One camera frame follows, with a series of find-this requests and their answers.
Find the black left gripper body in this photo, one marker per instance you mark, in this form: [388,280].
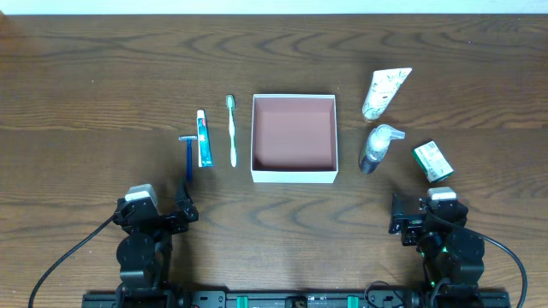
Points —
[179,218]

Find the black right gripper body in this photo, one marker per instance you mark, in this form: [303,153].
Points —
[402,220]

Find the teal toothpaste tube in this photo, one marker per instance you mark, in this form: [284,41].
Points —
[203,141]

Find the blue disposable razor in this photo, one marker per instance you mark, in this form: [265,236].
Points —
[188,139]

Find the green white soap box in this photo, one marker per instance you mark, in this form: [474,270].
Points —
[432,162]

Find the clear pump soap bottle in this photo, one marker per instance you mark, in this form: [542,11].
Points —
[376,147]

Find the green white toothbrush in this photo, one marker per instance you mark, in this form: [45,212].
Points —
[230,103]

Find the white cardboard box pink interior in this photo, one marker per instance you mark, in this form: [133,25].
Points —
[294,139]

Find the white floral lotion tube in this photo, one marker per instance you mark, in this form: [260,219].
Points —
[384,86]

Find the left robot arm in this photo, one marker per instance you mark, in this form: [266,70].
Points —
[145,254]

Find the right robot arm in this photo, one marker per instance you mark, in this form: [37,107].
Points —
[452,257]

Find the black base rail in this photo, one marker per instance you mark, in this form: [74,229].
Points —
[372,298]

